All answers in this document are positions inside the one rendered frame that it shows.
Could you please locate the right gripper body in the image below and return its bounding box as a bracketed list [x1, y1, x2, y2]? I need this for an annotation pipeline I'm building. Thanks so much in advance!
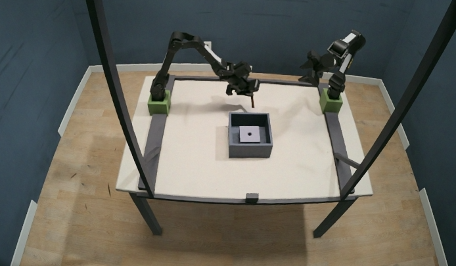
[308, 64, 330, 87]

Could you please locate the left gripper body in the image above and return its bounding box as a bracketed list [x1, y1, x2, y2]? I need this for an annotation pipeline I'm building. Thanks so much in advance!
[226, 78, 260, 95]

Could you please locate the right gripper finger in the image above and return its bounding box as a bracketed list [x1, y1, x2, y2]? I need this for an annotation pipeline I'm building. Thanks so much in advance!
[300, 60, 313, 69]
[298, 72, 313, 85]

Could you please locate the white plate with round hole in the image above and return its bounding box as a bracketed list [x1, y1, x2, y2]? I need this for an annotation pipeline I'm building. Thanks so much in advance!
[239, 126, 260, 144]

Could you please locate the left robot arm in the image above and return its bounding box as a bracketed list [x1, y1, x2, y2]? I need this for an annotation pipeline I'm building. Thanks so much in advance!
[150, 31, 251, 102]

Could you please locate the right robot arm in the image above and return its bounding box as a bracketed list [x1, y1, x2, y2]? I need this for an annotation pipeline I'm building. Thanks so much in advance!
[307, 29, 366, 100]

